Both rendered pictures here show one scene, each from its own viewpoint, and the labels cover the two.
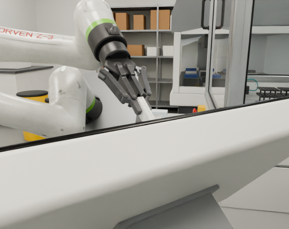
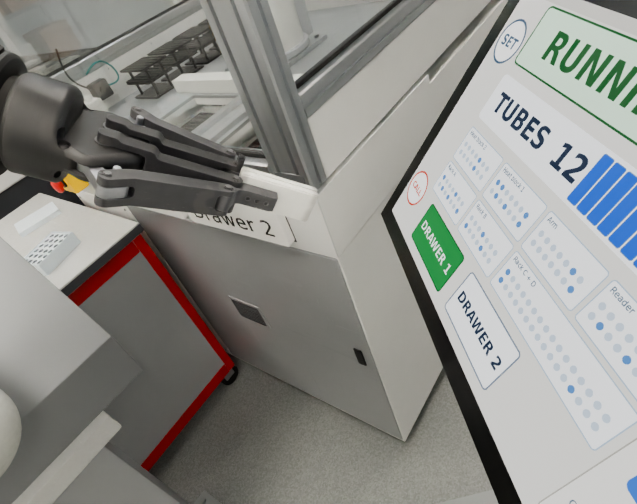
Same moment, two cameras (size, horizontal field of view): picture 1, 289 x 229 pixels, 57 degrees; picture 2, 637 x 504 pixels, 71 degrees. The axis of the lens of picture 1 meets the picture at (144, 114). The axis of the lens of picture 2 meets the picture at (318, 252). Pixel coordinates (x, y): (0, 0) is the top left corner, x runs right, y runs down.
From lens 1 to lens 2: 0.43 m
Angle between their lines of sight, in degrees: 51
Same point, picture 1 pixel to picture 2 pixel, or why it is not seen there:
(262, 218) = (374, 225)
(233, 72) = (259, 25)
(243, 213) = (359, 239)
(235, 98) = (280, 75)
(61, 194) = not seen: outside the picture
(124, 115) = (4, 292)
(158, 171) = not seen: outside the picture
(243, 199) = (352, 222)
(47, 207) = not seen: outside the picture
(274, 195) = (372, 186)
